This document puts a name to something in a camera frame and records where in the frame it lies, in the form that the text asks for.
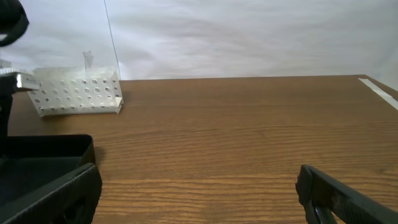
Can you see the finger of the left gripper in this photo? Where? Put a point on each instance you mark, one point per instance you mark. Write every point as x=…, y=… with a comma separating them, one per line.
x=6, y=112

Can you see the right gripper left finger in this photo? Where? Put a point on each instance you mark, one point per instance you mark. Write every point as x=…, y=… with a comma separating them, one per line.
x=56, y=202

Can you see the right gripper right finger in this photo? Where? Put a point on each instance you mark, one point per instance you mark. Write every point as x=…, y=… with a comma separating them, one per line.
x=348, y=202

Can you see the clear test tube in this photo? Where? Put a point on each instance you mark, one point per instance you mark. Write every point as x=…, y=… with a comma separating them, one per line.
x=88, y=62

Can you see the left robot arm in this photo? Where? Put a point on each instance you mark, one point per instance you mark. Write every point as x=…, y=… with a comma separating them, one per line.
x=12, y=18

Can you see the black tray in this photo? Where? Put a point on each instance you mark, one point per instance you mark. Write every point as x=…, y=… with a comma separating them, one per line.
x=46, y=149

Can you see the white test tube rack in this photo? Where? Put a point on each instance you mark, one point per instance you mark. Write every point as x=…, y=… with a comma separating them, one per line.
x=77, y=93

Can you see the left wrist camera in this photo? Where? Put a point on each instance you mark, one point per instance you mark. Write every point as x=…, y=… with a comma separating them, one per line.
x=25, y=81

